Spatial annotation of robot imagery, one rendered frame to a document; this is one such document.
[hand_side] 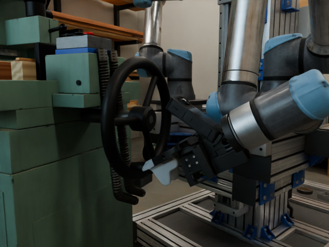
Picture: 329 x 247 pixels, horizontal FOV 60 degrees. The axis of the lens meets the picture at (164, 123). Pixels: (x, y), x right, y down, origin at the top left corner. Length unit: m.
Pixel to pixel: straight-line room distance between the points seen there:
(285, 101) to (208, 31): 3.76
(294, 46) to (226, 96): 0.46
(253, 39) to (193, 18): 3.72
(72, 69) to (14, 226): 0.35
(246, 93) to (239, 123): 0.14
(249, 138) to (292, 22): 1.00
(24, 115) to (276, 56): 0.75
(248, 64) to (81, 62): 0.36
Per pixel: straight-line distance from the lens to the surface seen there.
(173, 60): 1.31
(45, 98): 0.69
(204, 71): 4.15
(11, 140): 0.65
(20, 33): 0.90
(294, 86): 0.46
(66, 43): 0.72
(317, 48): 0.95
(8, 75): 0.80
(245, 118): 0.47
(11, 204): 0.69
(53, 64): 0.73
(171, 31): 4.49
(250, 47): 0.62
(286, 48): 1.01
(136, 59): 0.64
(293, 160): 1.04
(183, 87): 1.30
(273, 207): 1.45
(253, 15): 0.65
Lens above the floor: 0.89
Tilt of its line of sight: 8 degrees down
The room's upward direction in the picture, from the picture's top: straight up
